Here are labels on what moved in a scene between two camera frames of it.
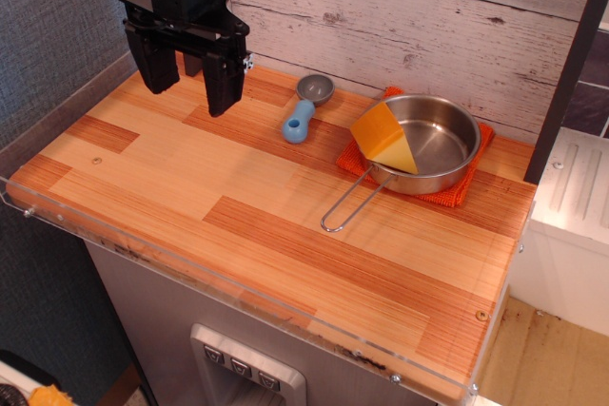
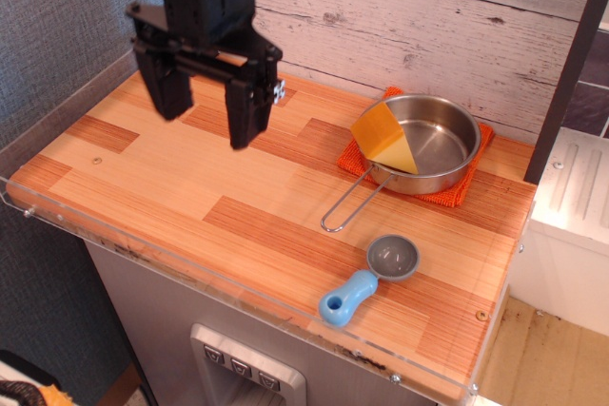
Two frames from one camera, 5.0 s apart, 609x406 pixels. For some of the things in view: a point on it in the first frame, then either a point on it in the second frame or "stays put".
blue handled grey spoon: [314, 89] to [392, 258]
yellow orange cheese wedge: [382, 140] stays put
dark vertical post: [593, 10] stays put
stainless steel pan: [442, 138] stays put
